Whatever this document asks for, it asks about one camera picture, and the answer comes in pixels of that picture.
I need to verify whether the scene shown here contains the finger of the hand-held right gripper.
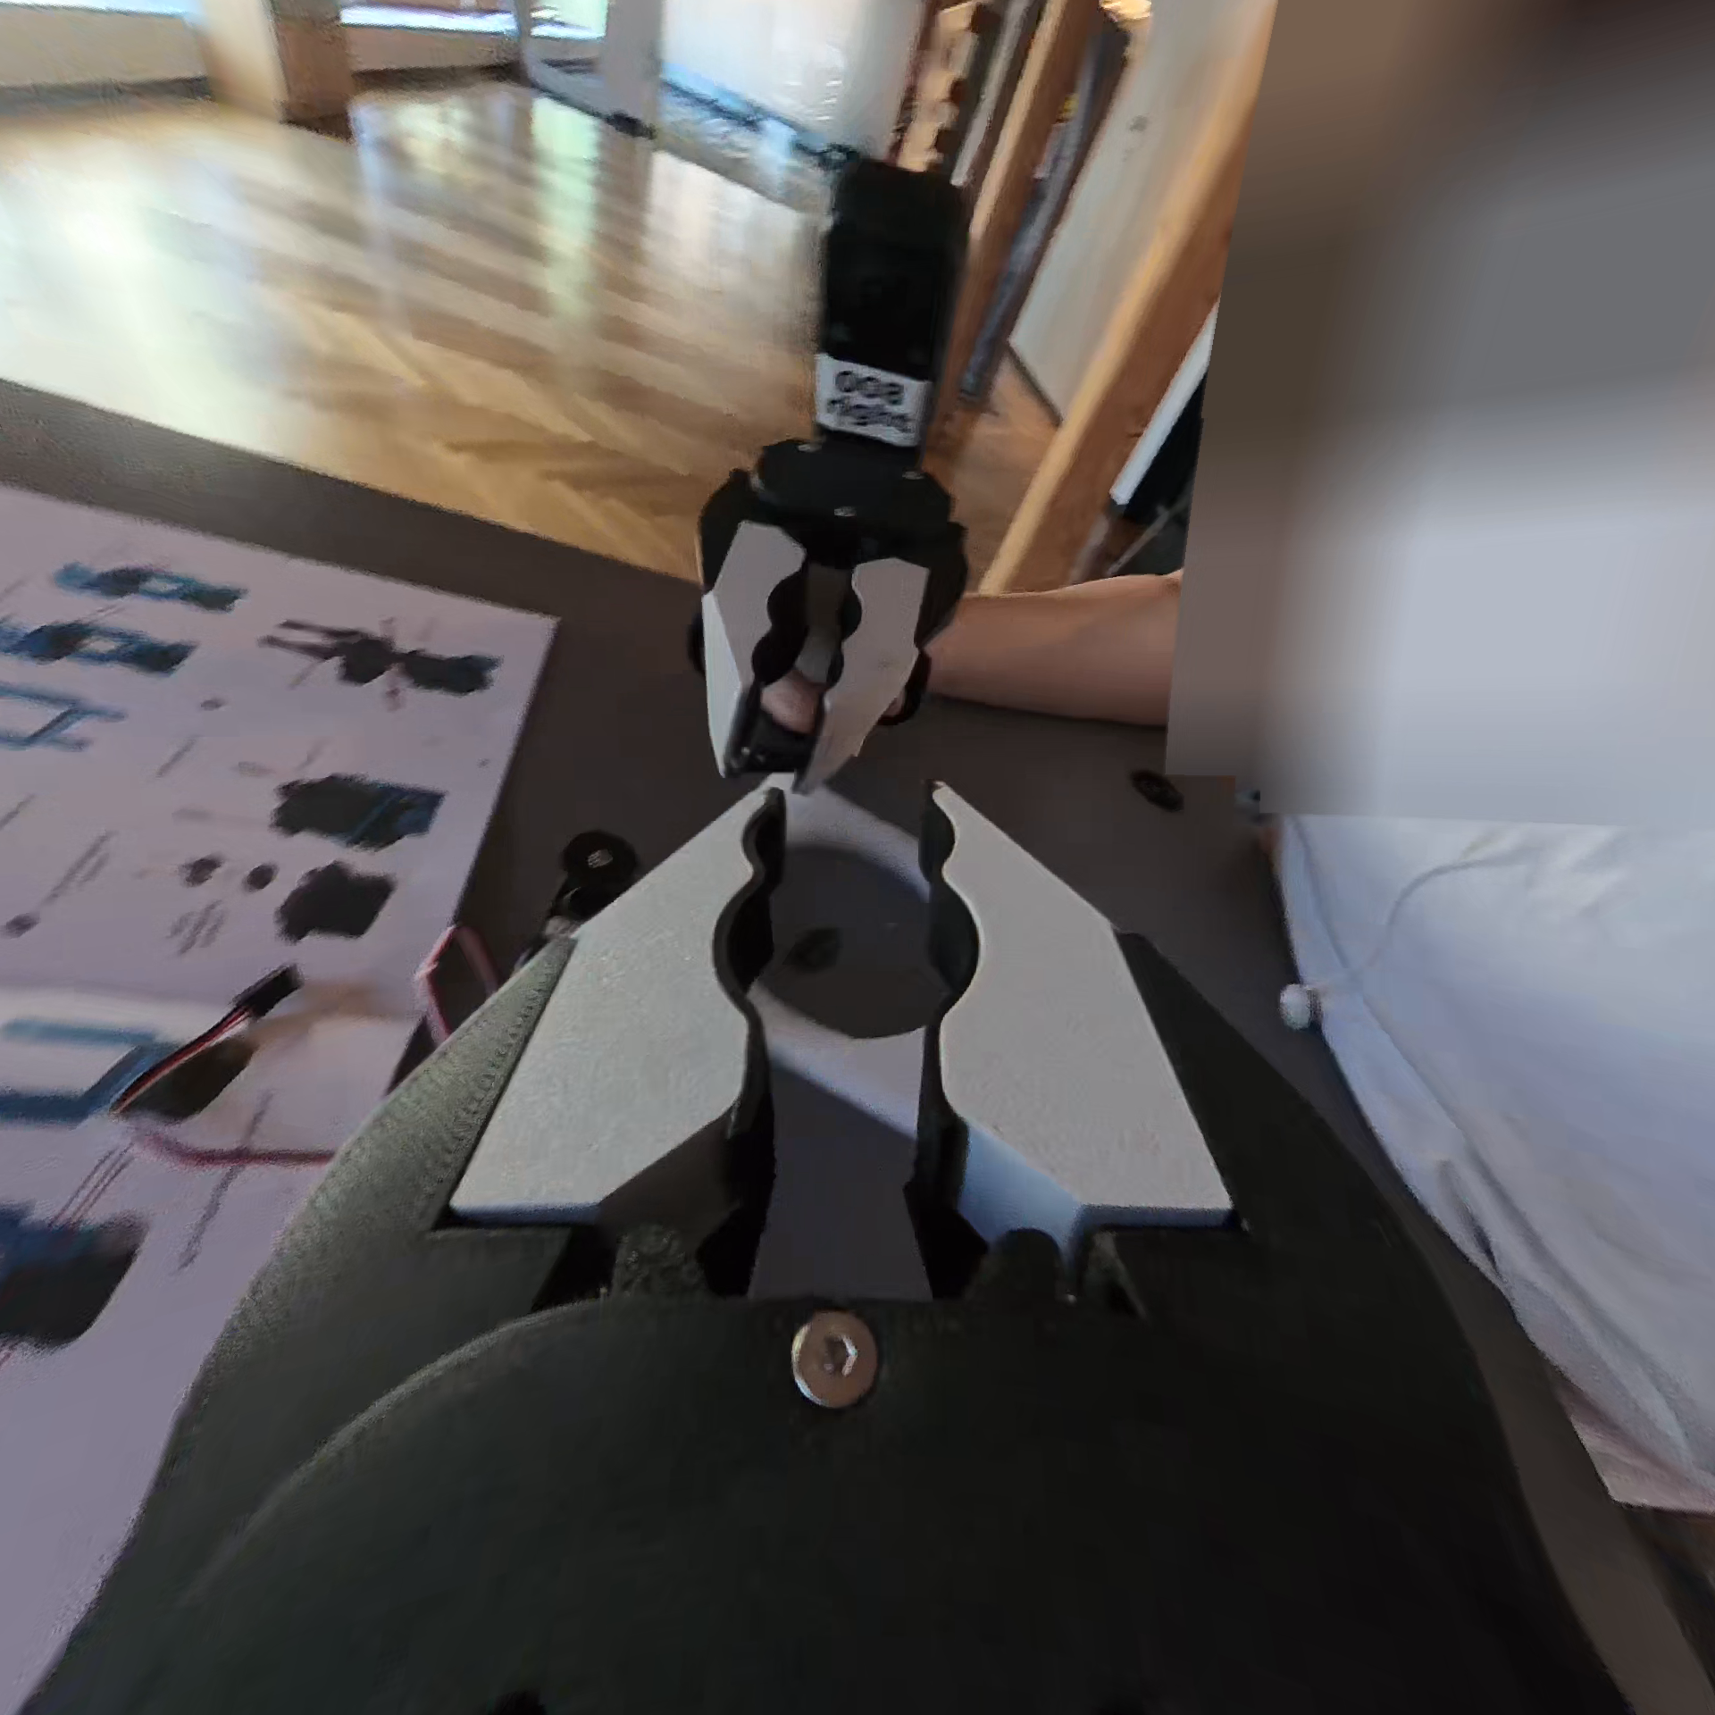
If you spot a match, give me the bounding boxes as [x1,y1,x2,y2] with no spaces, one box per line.
[701,520,822,781]
[792,559,935,794]

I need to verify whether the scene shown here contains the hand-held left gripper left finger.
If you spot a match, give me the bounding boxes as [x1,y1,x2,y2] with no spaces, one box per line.
[449,787,792,1261]

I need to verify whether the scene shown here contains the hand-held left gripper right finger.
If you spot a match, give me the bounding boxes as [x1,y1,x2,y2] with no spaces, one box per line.
[911,779,1236,1254]

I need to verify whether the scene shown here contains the white foam square with hole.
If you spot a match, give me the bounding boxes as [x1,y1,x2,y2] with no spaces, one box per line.
[743,783,1128,1144]

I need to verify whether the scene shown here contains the person's right forearm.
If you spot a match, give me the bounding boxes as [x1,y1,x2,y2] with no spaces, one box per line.
[925,574,1183,728]

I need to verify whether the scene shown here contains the dark brown desk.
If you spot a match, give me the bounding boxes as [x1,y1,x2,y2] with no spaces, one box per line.
[0,381,1715,1715]

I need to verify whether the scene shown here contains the person's white shirt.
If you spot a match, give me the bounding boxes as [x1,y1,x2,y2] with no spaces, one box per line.
[1266,811,1715,1514]

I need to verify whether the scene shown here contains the printed instruction sheet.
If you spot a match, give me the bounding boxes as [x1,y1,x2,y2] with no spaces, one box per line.
[0,481,562,1676]

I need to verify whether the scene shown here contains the glass door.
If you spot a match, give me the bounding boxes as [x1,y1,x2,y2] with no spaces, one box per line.
[514,0,667,139]

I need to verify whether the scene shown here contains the brown cardboard box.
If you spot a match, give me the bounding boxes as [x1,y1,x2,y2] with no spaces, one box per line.
[199,0,358,130]

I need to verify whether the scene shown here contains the white earphone with cable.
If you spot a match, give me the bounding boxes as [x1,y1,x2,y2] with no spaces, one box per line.
[1275,831,1529,1032]

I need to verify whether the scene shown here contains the light wooden furniture frame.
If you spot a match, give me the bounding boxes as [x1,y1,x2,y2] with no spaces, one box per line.
[977,0,1274,593]

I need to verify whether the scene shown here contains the black servo motor with wires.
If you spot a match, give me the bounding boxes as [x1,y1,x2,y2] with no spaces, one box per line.
[105,925,526,1170]

